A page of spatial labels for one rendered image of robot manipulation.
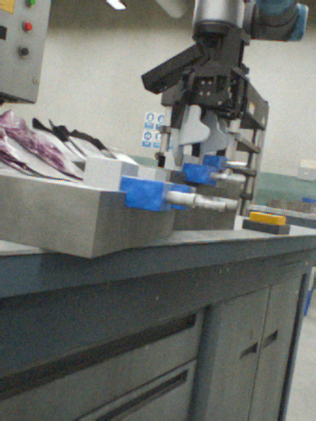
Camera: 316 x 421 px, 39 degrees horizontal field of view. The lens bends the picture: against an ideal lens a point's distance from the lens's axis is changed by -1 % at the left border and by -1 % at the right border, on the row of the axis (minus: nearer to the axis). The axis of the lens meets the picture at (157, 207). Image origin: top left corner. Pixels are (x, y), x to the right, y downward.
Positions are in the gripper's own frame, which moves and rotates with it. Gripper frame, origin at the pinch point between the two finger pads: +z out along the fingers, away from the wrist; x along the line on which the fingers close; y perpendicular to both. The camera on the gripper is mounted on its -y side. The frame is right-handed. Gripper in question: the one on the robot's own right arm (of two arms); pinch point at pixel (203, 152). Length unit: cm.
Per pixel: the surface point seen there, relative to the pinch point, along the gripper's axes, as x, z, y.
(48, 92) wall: 511, -135, -627
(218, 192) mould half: -19.4, 8.3, 14.4
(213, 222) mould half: -19.7, 13.6, 14.4
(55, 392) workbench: -54, 33, 15
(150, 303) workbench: -39.5, 24.7, 16.4
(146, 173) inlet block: -49, 8, 19
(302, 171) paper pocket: 587, -42, -143
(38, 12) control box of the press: 8, -41, -73
